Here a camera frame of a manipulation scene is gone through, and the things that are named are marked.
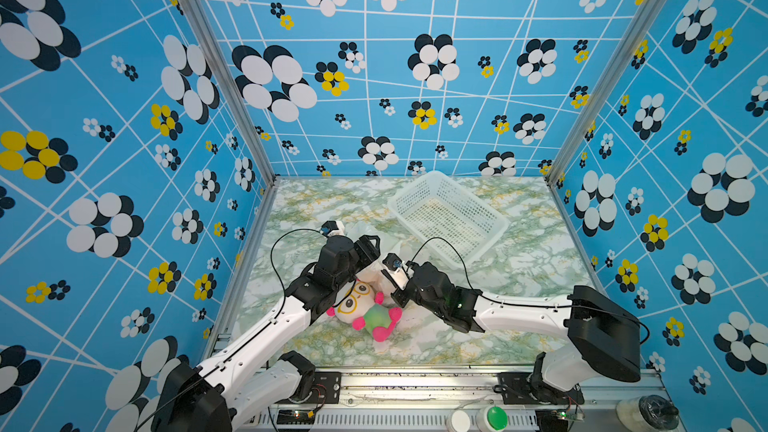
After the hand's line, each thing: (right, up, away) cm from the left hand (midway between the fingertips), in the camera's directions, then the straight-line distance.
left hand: (376, 242), depth 79 cm
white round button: (+19, -36, -16) cm, 44 cm away
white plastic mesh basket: (+25, +5, +29) cm, 39 cm away
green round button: (+26, -35, -17) cm, 47 cm away
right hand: (+3, -7, 0) cm, 8 cm away
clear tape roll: (+58, -34, -17) cm, 69 cm away
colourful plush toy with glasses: (-5, -17, +2) cm, 18 cm away
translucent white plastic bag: (+3, -2, +11) cm, 11 cm away
